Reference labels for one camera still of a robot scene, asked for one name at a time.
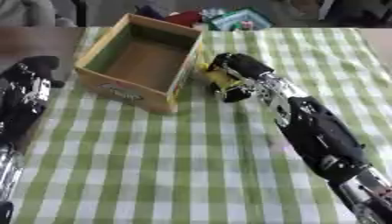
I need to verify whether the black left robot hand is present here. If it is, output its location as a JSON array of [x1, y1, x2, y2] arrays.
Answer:
[[0, 55, 67, 147]]

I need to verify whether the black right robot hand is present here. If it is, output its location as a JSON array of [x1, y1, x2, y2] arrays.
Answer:
[[205, 52, 276, 103]]

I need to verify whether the yellow toy object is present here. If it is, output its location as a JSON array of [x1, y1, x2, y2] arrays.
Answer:
[[196, 62, 245, 90]]

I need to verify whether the tan cardboard box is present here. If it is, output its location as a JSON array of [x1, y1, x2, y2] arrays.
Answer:
[[73, 12, 206, 114]]

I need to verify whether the teal and white package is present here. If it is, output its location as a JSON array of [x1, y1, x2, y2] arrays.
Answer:
[[205, 7, 276, 32]]

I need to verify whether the person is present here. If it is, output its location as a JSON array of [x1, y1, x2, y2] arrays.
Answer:
[[0, 0, 79, 29]]

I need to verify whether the red soft object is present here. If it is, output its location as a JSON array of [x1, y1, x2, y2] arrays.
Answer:
[[164, 10, 206, 28]]

